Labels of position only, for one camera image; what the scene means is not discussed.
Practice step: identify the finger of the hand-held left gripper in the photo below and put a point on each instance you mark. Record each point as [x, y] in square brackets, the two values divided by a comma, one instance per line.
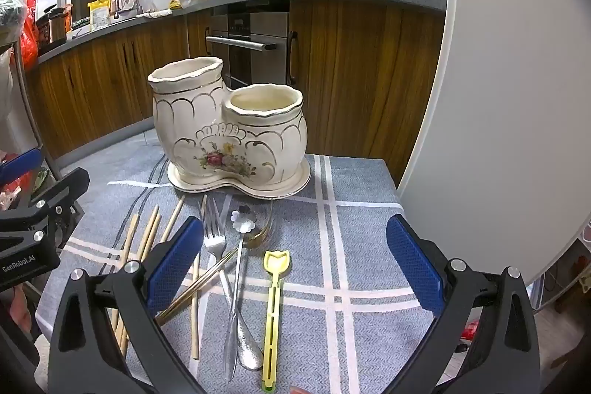
[64, 186]
[21, 163]

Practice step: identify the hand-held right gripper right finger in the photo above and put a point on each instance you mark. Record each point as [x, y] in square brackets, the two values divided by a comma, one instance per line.
[413, 264]

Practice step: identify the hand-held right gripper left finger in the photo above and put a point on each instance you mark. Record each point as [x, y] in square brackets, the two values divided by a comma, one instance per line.
[178, 264]

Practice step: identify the wooden chopstick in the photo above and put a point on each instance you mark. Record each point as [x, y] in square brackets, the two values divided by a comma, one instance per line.
[173, 218]
[130, 237]
[150, 225]
[153, 237]
[195, 329]

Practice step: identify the silver fork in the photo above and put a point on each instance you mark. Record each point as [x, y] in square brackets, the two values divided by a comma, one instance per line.
[216, 246]

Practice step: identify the silver flower-shaped spoon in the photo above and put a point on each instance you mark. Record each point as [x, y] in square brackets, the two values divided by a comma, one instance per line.
[243, 219]

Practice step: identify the gold fork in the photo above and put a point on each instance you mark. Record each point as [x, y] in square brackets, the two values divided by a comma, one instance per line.
[254, 239]

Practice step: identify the yellow plastic spoon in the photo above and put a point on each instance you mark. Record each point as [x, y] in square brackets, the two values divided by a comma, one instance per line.
[277, 264]

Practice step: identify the cream floral ceramic utensil holder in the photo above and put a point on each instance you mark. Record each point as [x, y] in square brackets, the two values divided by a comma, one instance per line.
[231, 144]

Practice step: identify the metal shelf rack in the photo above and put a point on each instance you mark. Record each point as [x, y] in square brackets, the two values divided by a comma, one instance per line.
[28, 108]

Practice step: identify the blue plaid tablecloth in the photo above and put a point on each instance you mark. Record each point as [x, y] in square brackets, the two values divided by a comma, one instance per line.
[360, 237]

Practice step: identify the red plastic bag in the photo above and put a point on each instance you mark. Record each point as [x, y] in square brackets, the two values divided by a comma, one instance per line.
[28, 38]

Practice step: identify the copper pot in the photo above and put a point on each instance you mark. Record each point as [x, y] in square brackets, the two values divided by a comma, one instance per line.
[57, 27]

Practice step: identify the yellow food packet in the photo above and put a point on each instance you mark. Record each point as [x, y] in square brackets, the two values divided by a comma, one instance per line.
[99, 13]

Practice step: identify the wooden kitchen cabinets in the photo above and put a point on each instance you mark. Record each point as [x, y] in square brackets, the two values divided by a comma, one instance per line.
[360, 75]

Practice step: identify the silver built-in oven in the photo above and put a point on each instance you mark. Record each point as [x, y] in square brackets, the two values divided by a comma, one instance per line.
[240, 52]

